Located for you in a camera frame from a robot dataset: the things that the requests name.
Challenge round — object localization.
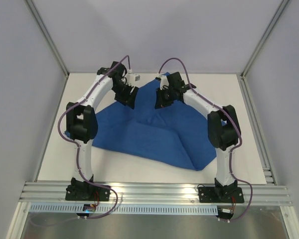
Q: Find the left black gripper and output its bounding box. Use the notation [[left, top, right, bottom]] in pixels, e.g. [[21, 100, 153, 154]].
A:
[[112, 82, 139, 109]]

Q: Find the blue surgical drape cloth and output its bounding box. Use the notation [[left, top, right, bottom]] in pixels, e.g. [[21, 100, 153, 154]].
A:
[[92, 80, 216, 171]]

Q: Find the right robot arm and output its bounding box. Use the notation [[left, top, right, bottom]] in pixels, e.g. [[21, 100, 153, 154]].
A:
[[155, 72, 241, 202]]

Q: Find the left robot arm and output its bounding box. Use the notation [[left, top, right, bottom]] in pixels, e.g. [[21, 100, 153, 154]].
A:
[[65, 61, 140, 201]]

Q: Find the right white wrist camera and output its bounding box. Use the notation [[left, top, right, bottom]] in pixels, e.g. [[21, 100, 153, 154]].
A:
[[156, 74, 169, 90]]

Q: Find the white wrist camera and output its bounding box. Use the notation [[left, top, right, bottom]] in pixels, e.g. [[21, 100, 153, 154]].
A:
[[156, 74, 169, 90], [126, 73, 141, 85]]

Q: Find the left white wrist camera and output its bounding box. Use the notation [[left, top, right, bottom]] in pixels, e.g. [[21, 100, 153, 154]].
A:
[[126, 73, 141, 85]]

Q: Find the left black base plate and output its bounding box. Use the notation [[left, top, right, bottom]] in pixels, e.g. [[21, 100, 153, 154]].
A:
[[65, 185, 110, 202]]

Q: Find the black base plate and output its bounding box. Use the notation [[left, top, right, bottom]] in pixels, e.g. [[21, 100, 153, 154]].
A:
[[65, 185, 110, 202], [197, 186, 245, 204]]

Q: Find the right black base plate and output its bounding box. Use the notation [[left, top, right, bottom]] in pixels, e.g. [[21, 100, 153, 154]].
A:
[[197, 186, 245, 204]]

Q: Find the slotted cable duct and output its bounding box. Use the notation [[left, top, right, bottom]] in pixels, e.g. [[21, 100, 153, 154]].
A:
[[29, 203, 218, 216]]

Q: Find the aluminium mounting rail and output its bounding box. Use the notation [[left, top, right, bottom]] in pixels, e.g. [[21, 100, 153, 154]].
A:
[[19, 181, 293, 206]]

